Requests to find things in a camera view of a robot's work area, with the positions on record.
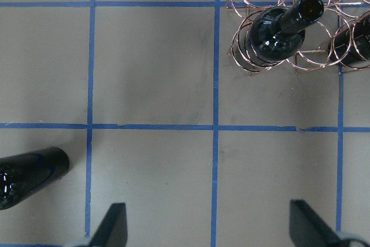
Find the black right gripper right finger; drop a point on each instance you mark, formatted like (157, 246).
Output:
(307, 228)

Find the copper wire bottle basket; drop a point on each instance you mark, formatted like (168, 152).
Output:
(307, 34)

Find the dark wine bottle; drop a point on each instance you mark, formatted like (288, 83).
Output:
(351, 46)
(23, 175)
(279, 32)

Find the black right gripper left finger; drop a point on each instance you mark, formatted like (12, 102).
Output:
(113, 230)

